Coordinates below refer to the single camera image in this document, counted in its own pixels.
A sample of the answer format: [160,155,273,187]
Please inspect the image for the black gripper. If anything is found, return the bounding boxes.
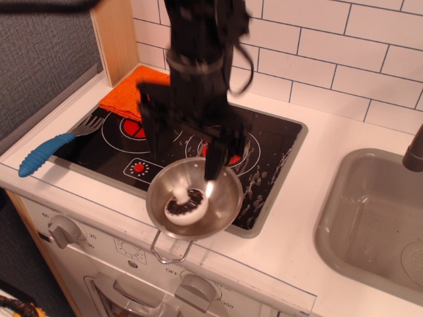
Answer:
[137,65,249,181]

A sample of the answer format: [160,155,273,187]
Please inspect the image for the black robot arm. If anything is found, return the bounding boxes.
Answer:
[137,1,254,181]

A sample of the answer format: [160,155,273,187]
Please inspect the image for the silver metal pan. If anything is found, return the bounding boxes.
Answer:
[146,157,243,264]

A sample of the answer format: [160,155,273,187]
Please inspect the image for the black toy stovetop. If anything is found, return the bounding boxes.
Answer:
[50,106,307,238]

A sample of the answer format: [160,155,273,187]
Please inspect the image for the orange folded cloth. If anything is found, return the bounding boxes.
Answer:
[98,65,170,122]

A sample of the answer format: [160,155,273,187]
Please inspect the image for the grey left oven knob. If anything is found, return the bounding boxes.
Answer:
[48,215,81,249]

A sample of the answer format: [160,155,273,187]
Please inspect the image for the grey oven knob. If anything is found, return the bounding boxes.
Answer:
[48,215,81,249]
[174,274,217,313]

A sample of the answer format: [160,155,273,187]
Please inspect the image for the grey right oven knob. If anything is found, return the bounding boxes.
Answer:
[174,274,217,313]

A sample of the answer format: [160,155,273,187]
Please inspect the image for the grey toy sink basin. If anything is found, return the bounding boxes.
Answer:
[315,149,422,305]

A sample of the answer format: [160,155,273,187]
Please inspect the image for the grey faucet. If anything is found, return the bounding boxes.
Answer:
[403,125,423,172]

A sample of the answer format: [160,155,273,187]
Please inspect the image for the wooden side post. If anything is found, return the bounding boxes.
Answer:
[89,0,139,87]

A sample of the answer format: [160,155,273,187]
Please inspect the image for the blue handled metal fork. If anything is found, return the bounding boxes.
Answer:
[18,116,104,178]

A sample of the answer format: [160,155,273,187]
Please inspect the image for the grey oven door handle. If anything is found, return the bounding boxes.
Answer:
[92,273,181,316]

